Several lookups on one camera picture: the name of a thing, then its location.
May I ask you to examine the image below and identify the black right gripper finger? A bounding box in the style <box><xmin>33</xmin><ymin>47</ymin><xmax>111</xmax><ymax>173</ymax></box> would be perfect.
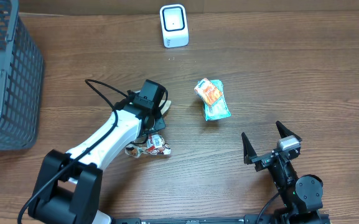
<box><xmin>276</xmin><ymin>121</ymin><xmax>302</xmax><ymax>142</ymax></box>
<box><xmin>241</xmin><ymin>132</ymin><xmax>257</xmax><ymax>164</ymax></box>

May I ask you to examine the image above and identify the beige red snack bag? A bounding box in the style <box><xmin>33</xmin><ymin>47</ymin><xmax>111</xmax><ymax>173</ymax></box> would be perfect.
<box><xmin>124</xmin><ymin>100</ymin><xmax>172</xmax><ymax>159</ymax></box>

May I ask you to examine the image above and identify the teal tissue packet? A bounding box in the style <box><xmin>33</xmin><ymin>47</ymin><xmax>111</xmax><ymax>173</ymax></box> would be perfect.
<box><xmin>203</xmin><ymin>80</ymin><xmax>231</xmax><ymax>121</ymax></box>

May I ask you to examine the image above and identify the small orange box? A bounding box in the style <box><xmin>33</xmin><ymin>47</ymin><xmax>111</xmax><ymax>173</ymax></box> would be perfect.
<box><xmin>194</xmin><ymin>78</ymin><xmax>223</xmax><ymax>106</ymax></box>

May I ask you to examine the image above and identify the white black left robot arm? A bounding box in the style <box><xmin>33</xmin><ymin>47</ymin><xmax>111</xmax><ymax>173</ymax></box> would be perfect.
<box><xmin>17</xmin><ymin>80</ymin><xmax>169</xmax><ymax>224</ymax></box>

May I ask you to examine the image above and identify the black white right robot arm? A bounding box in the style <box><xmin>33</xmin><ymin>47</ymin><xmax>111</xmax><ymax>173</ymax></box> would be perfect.
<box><xmin>241</xmin><ymin>121</ymin><xmax>330</xmax><ymax>224</ymax></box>

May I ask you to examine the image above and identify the white barcode scanner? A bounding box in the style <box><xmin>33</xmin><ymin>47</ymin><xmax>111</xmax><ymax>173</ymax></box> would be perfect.
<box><xmin>159</xmin><ymin>4</ymin><xmax>189</xmax><ymax>49</ymax></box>

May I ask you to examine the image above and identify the grey plastic mesh basket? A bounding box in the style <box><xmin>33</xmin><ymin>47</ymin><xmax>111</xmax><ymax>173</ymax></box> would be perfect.
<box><xmin>0</xmin><ymin>0</ymin><xmax>45</xmax><ymax>151</ymax></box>

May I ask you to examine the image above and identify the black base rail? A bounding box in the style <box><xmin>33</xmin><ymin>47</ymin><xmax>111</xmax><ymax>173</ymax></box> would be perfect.
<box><xmin>111</xmin><ymin>215</ymin><xmax>331</xmax><ymax>224</ymax></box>

